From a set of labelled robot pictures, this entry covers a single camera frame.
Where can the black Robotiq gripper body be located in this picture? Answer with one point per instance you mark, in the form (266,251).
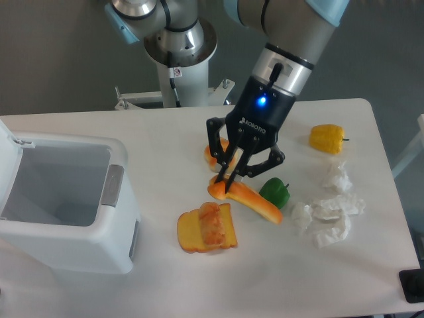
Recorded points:
(258,116)

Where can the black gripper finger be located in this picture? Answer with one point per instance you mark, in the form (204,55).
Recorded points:
(242,169)
(214,126)

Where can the long orange baguette bread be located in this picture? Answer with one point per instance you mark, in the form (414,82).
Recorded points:
(247,196)

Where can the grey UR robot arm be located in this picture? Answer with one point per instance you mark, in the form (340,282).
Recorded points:
(297,32)

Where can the braided round bread roll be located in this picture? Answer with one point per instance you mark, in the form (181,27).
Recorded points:
(212,161)

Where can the white plastic trash can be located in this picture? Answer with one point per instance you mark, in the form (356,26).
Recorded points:
(67,201)

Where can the green bell pepper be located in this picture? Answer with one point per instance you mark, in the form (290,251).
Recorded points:
(276,192)

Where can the crumpled white tissue small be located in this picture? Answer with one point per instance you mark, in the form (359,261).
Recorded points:
(301,215)

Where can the yellow bell pepper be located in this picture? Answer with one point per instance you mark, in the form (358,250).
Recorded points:
(327,138)

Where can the yellow toast slice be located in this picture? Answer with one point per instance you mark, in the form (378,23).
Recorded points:
(189,234)

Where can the crumpled white tissue upper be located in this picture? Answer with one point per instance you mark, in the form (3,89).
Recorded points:
(337,178)

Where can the crumpled white tissue large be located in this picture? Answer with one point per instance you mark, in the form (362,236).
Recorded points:
(332,217)

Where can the white furniture edge right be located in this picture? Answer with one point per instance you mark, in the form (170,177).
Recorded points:
(410,152)

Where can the black device at edge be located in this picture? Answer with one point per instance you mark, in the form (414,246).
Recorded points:
(412,285)

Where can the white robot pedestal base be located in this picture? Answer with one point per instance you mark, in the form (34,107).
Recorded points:
(182,65)

